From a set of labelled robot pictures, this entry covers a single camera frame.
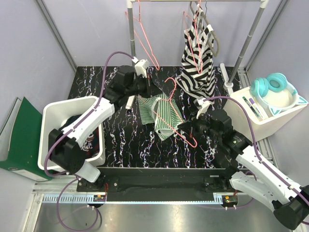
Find teal cat ear headphones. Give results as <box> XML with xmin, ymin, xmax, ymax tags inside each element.
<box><xmin>250</xmin><ymin>72</ymin><xmax>309</xmax><ymax>116</ymax></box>

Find white storage box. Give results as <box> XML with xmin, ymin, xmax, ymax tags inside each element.
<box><xmin>224</xmin><ymin>87</ymin><xmax>307</xmax><ymax>141</ymax></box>

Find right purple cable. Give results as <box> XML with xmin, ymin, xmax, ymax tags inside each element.
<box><xmin>202</xmin><ymin>95</ymin><xmax>305</xmax><ymax>191</ymax></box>

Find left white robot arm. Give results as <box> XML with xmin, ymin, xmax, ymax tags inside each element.
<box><xmin>46</xmin><ymin>63</ymin><xmax>161</xmax><ymax>191</ymax></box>

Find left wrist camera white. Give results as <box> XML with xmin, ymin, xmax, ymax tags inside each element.
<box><xmin>132</xmin><ymin>57</ymin><xmax>150</xmax><ymax>78</ymax></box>

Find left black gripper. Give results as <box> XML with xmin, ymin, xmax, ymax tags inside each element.
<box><xmin>126</xmin><ymin>73</ymin><xmax>162</xmax><ymax>99</ymax></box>

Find purple cable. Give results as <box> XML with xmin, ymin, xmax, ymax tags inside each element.
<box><xmin>202</xmin><ymin>95</ymin><xmax>305</xmax><ymax>191</ymax></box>
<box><xmin>43</xmin><ymin>50</ymin><xmax>138</xmax><ymax>177</ymax></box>

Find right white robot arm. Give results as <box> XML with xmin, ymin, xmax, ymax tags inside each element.
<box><xmin>179</xmin><ymin>112</ymin><xmax>309</xmax><ymax>230</ymax></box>

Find white laundry bin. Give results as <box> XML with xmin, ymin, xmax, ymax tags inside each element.
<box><xmin>38</xmin><ymin>96</ymin><xmax>105</xmax><ymax>170</ymax></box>

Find green binder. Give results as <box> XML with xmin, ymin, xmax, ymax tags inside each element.
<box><xmin>0</xmin><ymin>98</ymin><xmax>51</xmax><ymax>182</ymax></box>

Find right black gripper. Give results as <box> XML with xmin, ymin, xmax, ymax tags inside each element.
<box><xmin>178</xmin><ymin>110</ymin><xmax>221</xmax><ymax>141</ymax></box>

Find navy blue shirt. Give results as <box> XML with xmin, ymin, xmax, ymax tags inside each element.
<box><xmin>58</xmin><ymin>115</ymin><xmax>99</xmax><ymax>158</ymax></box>

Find purple marker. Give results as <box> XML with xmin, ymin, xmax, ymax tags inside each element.
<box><xmin>249</xmin><ymin>98</ymin><xmax>266</xmax><ymax>120</ymax></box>

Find black white striped garment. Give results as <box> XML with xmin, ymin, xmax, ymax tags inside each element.
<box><xmin>175</xmin><ymin>18</ymin><xmax>216</xmax><ymax>105</ymax></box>

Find pink wire hanger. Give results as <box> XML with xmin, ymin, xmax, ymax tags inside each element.
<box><xmin>140</xmin><ymin>77</ymin><xmax>198</xmax><ymax>148</ymax></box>
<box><xmin>182</xmin><ymin>11</ymin><xmax>205</xmax><ymax>74</ymax></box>
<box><xmin>125</xmin><ymin>0</ymin><xmax>160</xmax><ymax>71</ymax></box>

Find grey padded hanger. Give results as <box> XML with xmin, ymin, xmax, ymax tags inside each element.
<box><xmin>189</xmin><ymin>1</ymin><xmax>220</xmax><ymax>57</ymax></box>

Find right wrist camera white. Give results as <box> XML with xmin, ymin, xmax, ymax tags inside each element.
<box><xmin>194</xmin><ymin>97</ymin><xmax>213</xmax><ymax>119</ymax></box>

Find green marker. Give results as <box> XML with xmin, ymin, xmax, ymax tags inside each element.
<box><xmin>242</xmin><ymin>96</ymin><xmax>263</xmax><ymax>121</ymax></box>

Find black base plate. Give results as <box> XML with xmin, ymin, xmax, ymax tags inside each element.
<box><xmin>77</xmin><ymin>167</ymin><xmax>236</xmax><ymax>203</ymax></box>

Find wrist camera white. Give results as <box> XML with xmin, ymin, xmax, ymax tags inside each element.
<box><xmin>132</xmin><ymin>57</ymin><xmax>150</xmax><ymax>78</ymax></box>
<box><xmin>194</xmin><ymin>97</ymin><xmax>213</xmax><ymax>119</ymax></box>

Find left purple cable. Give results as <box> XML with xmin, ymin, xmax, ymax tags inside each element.
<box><xmin>43</xmin><ymin>50</ymin><xmax>138</xmax><ymax>177</ymax></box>

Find green white striped tank top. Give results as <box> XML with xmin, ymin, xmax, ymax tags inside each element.
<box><xmin>137</xmin><ymin>93</ymin><xmax>186</xmax><ymax>142</ymax></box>

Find white grey clothes rack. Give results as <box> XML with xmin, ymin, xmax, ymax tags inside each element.
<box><xmin>125</xmin><ymin>0</ymin><xmax>270</xmax><ymax>109</ymax></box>

